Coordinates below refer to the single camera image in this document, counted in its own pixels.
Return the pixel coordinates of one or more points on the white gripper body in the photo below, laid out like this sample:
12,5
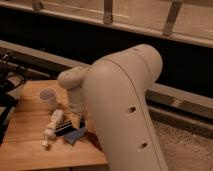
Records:
76,101

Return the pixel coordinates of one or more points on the black eraser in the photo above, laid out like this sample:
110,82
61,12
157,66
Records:
68,128

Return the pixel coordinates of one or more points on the metal window frame rail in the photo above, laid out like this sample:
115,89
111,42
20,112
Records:
188,21

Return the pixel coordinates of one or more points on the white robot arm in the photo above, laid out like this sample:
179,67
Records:
112,90

